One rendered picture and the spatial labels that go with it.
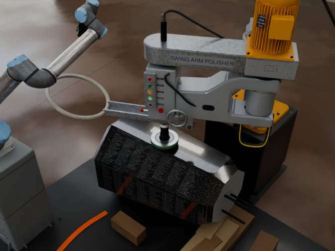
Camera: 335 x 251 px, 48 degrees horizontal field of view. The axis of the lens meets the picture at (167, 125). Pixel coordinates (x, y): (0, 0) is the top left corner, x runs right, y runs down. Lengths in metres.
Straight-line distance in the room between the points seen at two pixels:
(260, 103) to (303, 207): 1.50
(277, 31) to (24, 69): 1.44
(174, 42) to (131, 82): 2.82
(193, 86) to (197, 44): 0.30
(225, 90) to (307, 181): 1.82
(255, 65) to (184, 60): 0.44
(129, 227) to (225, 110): 1.32
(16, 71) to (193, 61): 1.05
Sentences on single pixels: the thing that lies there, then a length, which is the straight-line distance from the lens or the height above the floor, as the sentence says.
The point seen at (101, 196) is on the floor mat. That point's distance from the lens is 3.69.
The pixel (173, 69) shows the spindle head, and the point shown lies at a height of 1.52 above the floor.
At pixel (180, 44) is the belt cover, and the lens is 2.45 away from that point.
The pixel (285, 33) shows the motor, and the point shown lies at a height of 1.86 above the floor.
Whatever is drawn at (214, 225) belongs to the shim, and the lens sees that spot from 3.19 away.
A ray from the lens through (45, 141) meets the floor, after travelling 4.44.
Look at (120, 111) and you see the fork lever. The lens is 2.82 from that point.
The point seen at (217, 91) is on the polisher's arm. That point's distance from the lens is 2.51.
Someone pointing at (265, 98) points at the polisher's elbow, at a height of 1.37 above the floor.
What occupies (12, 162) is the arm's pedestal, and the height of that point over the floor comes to 0.85.
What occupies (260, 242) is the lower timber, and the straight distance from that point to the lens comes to 3.32.
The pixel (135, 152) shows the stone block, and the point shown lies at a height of 0.72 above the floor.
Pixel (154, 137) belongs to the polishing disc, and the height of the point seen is 0.86.
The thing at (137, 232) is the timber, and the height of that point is 0.13.
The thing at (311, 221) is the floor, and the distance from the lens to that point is 3.70.
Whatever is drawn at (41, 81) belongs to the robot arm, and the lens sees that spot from 2.35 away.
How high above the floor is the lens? 2.75
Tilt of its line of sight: 38 degrees down
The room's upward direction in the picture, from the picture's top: straight up
